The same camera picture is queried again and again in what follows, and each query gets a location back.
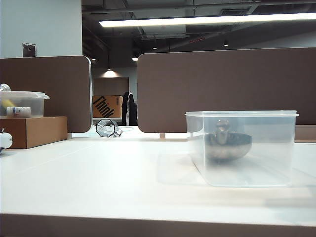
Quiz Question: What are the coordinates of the brown fabric desk partition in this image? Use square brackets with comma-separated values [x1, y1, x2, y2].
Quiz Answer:
[137, 47, 316, 134]
[0, 55, 93, 134]

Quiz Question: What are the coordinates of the round lidded plastic container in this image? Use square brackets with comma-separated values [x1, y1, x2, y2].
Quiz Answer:
[0, 90, 50, 118]

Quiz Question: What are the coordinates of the Think printed cardboard box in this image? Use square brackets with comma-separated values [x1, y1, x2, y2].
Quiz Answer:
[92, 95, 123, 119]

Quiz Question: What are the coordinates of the brown cardboard box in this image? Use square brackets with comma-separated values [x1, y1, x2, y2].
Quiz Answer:
[0, 116, 68, 150]

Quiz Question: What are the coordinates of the white RC remote controller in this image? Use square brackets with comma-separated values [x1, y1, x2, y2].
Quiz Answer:
[0, 128, 13, 150]

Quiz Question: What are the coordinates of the black hanging jacket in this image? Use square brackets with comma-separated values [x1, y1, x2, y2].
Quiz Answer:
[121, 91, 138, 126]

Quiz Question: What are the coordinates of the white medicine bottle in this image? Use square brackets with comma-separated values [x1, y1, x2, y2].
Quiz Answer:
[6, 107, 32, 118]

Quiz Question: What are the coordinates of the long ceiling light strip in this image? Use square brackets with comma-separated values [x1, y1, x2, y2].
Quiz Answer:
[99, 12, 316, 27]

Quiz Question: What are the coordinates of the transparent rectangular plastic container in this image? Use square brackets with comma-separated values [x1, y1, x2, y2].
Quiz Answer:
[184, 110, 300, 188]

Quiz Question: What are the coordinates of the octagonal glass cup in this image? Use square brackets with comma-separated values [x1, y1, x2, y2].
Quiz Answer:
[95, 118, 123, 138]

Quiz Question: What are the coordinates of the brown distant partition panel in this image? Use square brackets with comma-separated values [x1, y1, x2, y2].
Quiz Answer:
[93, 77, 130, 97]

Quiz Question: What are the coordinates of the grey wall switch plate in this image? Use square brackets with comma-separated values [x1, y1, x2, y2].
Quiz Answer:
[22, 43, 37, 58]

